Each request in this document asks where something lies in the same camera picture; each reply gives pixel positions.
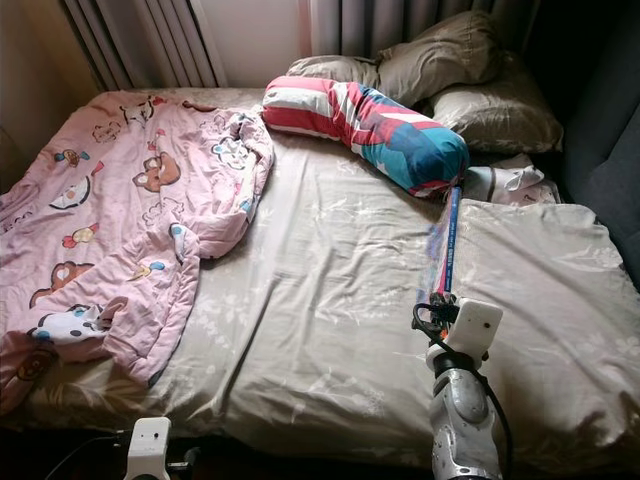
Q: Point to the colourful picture book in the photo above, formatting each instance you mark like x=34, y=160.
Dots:
x=443, y=250

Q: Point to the beige folded duvet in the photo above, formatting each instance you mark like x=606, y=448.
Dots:
x=550, y=300

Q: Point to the beige floral bed sheet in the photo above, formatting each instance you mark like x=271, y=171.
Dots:
x=310, y=230

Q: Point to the crumpled white cloth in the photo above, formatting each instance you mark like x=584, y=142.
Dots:
x=510, y=180

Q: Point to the red white blue bolster pillow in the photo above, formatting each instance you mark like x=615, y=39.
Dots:
x=370, y=120

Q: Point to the dark grey padded headboard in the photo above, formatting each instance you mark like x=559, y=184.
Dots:
x=605, y=150

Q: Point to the pink cartoon print quilt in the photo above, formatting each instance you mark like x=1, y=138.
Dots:
x=120, y=210

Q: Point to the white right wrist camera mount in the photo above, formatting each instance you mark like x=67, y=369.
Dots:
x=475, y=325

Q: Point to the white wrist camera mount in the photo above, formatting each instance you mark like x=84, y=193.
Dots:
x=475, y=325
x=148, y=448

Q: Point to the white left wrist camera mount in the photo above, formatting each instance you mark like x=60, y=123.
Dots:
x=148, y=448

